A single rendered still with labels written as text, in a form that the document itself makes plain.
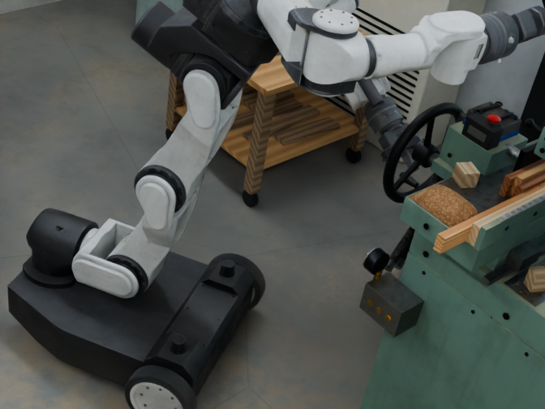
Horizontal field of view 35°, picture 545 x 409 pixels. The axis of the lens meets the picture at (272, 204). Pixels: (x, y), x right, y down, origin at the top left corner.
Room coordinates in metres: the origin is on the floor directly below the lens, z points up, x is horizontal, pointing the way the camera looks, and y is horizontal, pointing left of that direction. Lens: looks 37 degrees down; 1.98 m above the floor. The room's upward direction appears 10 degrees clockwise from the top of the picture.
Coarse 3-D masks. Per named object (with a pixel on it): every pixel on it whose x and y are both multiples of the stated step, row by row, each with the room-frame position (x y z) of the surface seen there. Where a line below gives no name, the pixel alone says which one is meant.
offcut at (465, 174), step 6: (462, 162) 1.68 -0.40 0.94; (468, 162) 1.69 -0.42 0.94; (456, 168) 1.67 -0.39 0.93; (462, 168) 1.66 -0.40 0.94; (468, 168) 1.66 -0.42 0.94; (474, 168) 1.67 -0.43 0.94; (456, 174) 1.67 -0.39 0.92; (462, 174) 1.65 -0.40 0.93; (468, 174) 1.64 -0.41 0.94; (474, 174) 1.65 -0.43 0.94; (456, 180) 1.66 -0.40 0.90; (462, 180) 1.64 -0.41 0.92; (468, 180) 1.64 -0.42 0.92; (474, 180) 1.65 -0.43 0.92; (462, 186) 1.64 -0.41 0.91; (468, 186) 1.65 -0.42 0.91; (474, 186) 1.65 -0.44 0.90
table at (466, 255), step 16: (528, 144) 1.88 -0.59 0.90; (448, 176) 1.75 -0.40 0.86; (480, 176) 1.70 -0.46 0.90; (496, 176) 1.71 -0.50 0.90; (416, 192) 1.59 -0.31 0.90; (464, 192) 1.62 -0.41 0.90; (480, 192) 1.64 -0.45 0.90; (496, 192) 1.65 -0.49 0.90; (416, 208) 1.54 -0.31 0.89; (480, 208) 1.58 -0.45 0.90; (416, 224) 1.53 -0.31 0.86; (432, 224) 1.51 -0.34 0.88; (544, 224) 1.60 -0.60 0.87; (432, 240) 1.50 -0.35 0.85; (512, 240) 1.51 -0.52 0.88; (464, 256) 1.44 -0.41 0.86; (480, 256) 1.43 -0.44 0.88; (496, 256) 1.48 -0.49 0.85
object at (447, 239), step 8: (528, 192) 1.61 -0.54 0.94; (512, 200) 1.57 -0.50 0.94; (496, 208) 1.53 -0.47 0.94; (480, 216) 1.49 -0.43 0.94; (464, 224) 1.45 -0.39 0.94; (440, 232) 1.41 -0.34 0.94; (448, 232) 1.41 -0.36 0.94; (456, 232) 1.42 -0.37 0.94; (464, 232) 1.43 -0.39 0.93; (440, 240) 1.39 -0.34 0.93; (448, 240) 1.40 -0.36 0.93; (456, 240) 1.42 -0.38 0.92; (464, 240) 1.44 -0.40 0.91; (440, 248) 1.39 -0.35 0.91; (448, 248) 1.41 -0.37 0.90
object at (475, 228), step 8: (536, 192) 1.60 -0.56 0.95; (544, 192) 1.60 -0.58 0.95; (520, 200) 1.56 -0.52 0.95; (528, 200) 1.56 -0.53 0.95; (504, 208) 1.52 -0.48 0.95; (512, 208) 1.52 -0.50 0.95; (488, 216) 1.48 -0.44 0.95; (496, 216) 1.48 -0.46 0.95; (472, 224) 1.45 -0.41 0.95; (480, 224) 1.45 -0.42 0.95; (472, 232) 1.44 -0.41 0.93; (472, 240) 1.44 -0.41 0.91
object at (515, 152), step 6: (510, 144) 1.76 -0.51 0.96; (534, 144) 1.72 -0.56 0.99; (510, 150) 1.74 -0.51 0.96; (516, 150) 1.74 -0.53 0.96; (522, 150) 1.69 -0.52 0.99; (528, 150) 1.69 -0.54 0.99; (510, 156) 1.74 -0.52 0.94; (516, 156) 1.73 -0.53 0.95; (522, 156) 1.68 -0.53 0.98; (528, 156) 1.69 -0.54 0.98; (534, 156) 1.72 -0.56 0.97; (516, 162) 1.69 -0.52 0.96; (522, 162) 1.68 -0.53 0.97; (528, 162) 1.70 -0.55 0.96; (516, 168) 1.69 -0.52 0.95
